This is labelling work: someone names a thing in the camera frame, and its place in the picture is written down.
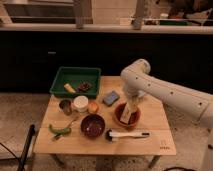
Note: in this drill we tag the white black dish brush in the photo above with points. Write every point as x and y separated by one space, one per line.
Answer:
112 134

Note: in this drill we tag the small metal cup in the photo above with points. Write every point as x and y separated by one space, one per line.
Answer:
65 106

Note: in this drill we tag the small orange cup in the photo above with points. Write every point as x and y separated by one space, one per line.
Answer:
93 107

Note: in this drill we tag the dark red bowl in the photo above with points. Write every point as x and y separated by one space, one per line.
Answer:
93 126

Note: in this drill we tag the wooden table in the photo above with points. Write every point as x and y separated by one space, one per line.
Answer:
153 120

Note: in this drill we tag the green plastic tray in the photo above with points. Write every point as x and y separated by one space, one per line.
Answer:
75 76

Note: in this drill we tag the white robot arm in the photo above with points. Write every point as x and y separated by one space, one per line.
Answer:
136 79

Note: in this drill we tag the dark brown item in tray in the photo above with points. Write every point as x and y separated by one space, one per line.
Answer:
84 87

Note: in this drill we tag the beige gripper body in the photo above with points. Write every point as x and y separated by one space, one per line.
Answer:
132 104

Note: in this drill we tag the green toy vegetable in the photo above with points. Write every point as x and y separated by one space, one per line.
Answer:
59 132

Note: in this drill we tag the orange-brown bowl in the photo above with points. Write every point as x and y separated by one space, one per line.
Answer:
133 121

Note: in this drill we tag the black stand pole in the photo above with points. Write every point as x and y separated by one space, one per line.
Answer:
24 154

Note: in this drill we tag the yellow item in tray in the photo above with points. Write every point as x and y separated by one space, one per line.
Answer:
69 88

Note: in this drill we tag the blue sponge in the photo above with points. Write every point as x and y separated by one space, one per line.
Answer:
110 98

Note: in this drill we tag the white paper cup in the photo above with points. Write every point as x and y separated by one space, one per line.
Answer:
81 103

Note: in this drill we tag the wooden block in bowl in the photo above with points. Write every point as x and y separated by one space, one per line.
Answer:
126 114

